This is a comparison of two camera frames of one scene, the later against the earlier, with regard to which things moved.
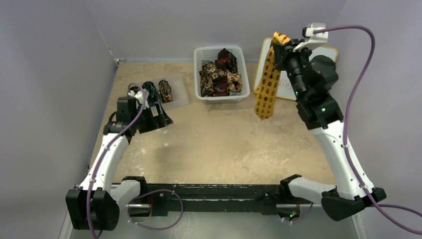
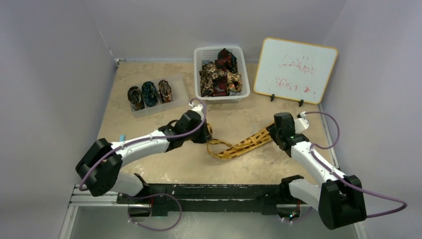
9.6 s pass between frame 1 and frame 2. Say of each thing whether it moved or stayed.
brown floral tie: stayed
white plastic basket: stayed
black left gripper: moved
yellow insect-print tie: moved
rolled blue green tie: stayed
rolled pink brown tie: stayed
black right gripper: moved
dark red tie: stayed
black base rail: stayed
